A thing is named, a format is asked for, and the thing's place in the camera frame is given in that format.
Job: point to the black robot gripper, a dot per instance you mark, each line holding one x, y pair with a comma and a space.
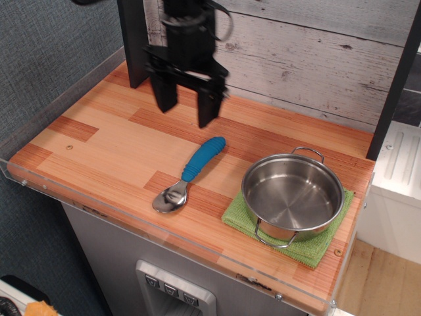
187, 60

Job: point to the blue handled metal spoon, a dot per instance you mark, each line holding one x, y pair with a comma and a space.
175, 197

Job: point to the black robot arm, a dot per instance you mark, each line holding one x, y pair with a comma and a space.
189, 10

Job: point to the stainless steel pan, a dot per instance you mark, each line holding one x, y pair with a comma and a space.
291, 197

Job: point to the grey toy fridge cabinet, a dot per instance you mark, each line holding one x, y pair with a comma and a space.
113, 250

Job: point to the clear acrylic edge guard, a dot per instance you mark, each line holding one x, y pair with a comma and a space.
110, 151

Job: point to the green folded cloth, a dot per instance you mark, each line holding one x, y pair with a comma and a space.
309, 252

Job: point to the silver dispenser button panel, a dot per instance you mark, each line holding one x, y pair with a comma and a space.
167, 294

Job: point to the white toy sink unit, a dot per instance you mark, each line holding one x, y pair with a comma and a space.
390, 218

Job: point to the orange object at corner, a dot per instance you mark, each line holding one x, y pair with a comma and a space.
40, 309

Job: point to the white and black box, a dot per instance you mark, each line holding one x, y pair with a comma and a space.
21, 293

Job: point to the dark right vertical post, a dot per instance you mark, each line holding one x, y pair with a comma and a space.
402, 72

